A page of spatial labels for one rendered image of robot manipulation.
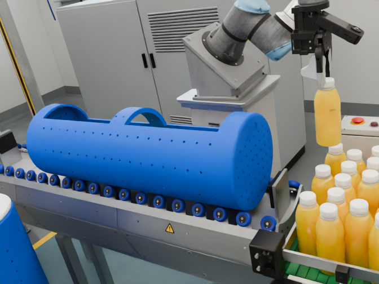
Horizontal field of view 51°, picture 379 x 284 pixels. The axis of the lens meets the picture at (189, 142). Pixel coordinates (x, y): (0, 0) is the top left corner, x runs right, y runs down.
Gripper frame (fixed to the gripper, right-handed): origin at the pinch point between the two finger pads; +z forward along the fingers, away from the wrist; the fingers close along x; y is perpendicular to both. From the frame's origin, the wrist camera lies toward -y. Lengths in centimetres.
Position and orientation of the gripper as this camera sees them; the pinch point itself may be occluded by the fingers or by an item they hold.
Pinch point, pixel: (326, 81)
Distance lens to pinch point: 110.4
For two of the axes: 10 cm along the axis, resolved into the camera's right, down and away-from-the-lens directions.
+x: -5.2, 4.5, -7.3
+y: -8.4, -0.8, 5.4
